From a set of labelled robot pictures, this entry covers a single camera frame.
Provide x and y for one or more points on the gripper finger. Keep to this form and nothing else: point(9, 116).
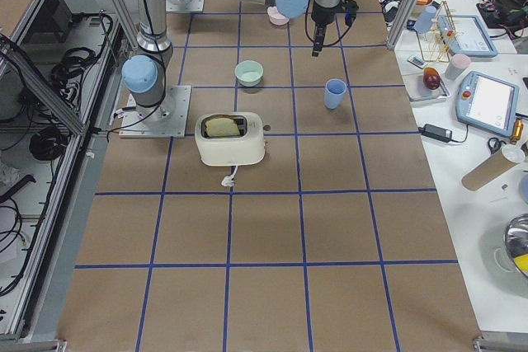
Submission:
point(318, 39)

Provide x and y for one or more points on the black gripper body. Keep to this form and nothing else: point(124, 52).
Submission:
point(321, 15)

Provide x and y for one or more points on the blue cup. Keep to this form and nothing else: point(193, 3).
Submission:
point(335, 90)
point(424, 21)

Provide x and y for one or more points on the pink bowl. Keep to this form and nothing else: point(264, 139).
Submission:
point(275, 17)

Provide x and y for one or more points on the mint green bowl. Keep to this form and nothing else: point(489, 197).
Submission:
point(249, 73)

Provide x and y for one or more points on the small remote control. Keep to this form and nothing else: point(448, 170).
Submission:
point(417, 61)

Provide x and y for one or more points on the blue cup on rack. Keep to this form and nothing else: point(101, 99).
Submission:
point(424, 21)

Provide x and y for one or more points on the metal tray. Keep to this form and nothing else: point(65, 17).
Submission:
point(418, 92)

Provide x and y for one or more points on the red apple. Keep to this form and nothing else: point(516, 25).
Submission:
point(431, 78)

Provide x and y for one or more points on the bread slice in toaster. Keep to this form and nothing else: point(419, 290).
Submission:
point(221, 127)

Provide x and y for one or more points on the blue teach pendant far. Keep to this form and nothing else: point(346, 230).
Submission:
point(466, 34)

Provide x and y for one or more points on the blue teach pendant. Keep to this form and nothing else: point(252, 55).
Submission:
point(466, 34)
point(487, 103)

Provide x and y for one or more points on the cream white toaster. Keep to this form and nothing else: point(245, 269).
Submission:
point(246, 149)

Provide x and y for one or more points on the black power adapter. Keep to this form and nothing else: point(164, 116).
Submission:
point(436, 133)

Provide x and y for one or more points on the blue teach pendant near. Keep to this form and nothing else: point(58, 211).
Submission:
point(487, 103)

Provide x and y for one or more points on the brass cylinder tool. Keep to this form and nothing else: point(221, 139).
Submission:
point(516, 131)

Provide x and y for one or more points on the cardboard tube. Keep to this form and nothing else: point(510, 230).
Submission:
point(497, 164)

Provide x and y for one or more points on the steel mixing bowl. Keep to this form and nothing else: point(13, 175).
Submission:
point(511, 256)

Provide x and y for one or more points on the gold wire rack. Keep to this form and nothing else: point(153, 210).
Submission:
point(434, 45)

